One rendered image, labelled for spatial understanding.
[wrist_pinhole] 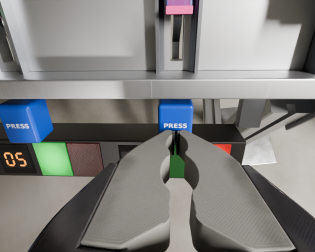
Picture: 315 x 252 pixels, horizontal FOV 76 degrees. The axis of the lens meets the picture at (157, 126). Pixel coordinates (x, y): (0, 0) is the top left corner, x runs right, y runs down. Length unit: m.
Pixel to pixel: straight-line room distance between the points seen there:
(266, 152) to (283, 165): 0.08
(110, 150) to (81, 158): 0.03
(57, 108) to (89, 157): 0.84
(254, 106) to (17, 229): 0.96
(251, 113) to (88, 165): 0.15
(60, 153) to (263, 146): 0.82
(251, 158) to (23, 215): 0.93
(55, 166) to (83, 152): 0.03
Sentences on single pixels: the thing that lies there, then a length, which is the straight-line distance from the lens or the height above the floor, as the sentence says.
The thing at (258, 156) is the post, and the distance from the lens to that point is 0.91.
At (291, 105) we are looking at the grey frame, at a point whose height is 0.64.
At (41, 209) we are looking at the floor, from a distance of 0.97.
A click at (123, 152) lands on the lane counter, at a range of 0.18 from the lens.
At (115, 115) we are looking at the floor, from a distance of 0.91.
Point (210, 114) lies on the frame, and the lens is 0.56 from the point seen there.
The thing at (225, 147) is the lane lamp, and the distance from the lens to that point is 0.18.
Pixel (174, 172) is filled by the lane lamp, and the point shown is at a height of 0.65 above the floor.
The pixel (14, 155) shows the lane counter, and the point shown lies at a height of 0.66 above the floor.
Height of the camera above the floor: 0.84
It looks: 74 degrees down
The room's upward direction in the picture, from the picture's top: 8 degrees counter-clockwise
